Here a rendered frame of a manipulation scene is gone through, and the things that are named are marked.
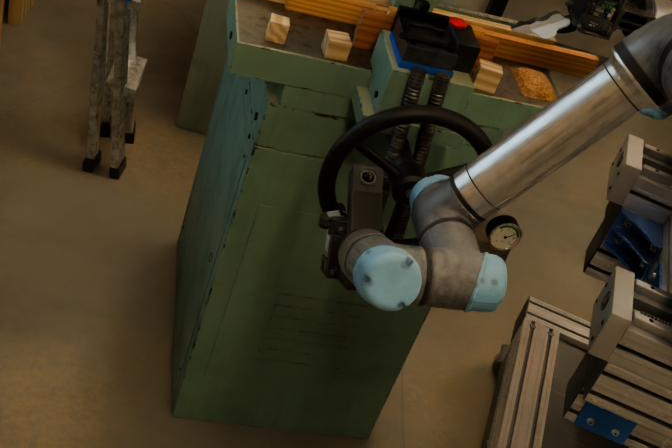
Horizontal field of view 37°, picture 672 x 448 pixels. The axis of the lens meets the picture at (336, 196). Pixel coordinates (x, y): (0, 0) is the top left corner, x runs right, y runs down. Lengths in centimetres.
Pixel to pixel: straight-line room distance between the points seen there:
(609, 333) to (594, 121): 45
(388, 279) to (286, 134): 58
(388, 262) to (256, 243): 70
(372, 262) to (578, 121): 32
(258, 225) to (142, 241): 79
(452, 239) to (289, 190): 57
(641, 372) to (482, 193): 49
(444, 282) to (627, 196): 88
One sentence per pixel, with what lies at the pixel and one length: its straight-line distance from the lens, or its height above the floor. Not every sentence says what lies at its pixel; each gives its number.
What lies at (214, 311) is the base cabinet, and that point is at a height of 32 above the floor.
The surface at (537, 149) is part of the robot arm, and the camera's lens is 132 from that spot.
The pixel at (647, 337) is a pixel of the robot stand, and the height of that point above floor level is 76.
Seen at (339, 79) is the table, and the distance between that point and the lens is 169.
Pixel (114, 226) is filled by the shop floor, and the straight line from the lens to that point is 263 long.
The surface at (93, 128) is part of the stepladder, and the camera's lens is 273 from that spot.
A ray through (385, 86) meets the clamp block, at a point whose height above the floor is 93.
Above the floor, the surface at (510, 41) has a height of 94.
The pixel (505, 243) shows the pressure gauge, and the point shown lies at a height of 65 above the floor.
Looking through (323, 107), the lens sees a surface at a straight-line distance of 171.
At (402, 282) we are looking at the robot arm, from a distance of 122.
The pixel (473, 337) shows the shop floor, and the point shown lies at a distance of 269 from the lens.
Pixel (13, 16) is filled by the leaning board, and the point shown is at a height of 3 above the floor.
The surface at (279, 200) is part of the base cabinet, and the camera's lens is 182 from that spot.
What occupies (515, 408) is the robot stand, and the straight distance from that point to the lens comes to 224.
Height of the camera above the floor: 166
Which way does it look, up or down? 34 degrees down
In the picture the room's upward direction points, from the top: 20 degrees clockwise
